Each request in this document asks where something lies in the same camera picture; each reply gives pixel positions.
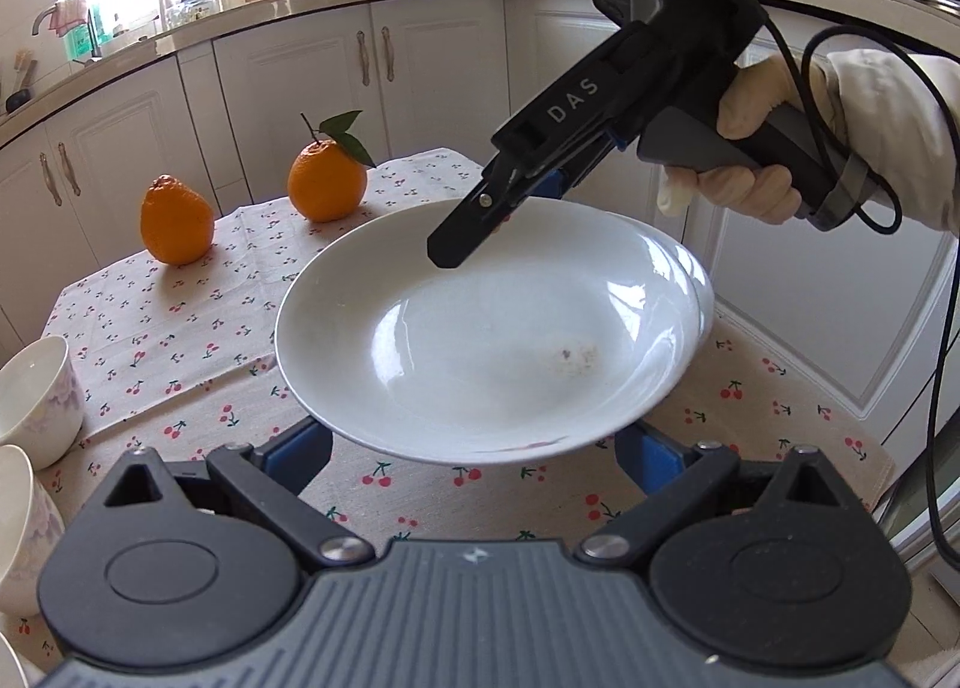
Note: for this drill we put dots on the person's right hand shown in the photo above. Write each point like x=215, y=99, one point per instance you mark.
x=757, y=96

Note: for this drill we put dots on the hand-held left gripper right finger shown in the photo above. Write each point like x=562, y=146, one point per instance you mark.
x=649, y=454

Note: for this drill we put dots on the metal sink faucet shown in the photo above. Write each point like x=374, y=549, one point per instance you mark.
x=94, y=32

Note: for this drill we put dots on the pink dish cloth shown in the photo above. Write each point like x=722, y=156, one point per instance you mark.
x=66, y=15

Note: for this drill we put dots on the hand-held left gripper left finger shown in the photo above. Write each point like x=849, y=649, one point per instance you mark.
x=300, y=449

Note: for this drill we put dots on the knobbed orange fruit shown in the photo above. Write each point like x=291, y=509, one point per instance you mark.
x=176, y=223

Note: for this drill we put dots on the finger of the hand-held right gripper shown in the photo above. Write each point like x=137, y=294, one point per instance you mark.
x=472, y=223
x=577, y=159

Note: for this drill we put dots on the utensil holder with utensils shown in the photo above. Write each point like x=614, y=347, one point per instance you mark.
x=22, y=77

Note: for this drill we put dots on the green detergent bottle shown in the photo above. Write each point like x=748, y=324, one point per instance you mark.
x=79, y=39

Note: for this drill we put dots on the orange with green leaf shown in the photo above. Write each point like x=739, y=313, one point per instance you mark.
x=326, y=182

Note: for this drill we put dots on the white plate with brown stain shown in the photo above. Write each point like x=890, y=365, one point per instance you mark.
x=487, y=358

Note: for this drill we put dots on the glass jar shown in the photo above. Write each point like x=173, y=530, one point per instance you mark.
x=187, y=11

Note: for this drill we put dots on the cherry print tablecloth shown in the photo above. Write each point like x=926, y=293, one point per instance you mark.
x=187, y=328

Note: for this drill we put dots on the white ceramic bowl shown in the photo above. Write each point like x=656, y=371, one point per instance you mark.
x=6, y=665
x=22, y=530
x=37, y=403

